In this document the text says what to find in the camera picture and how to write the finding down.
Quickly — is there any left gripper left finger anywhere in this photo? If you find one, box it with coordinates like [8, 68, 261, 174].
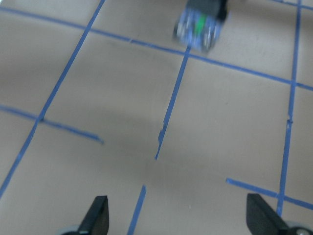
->
[77, 196, 110, 235]

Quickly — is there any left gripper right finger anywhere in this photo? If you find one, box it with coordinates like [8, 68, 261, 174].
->
[246, 193, 289, 235]

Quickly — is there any red emergency stop button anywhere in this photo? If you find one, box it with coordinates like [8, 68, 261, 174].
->
[173, 0, 228, 54]

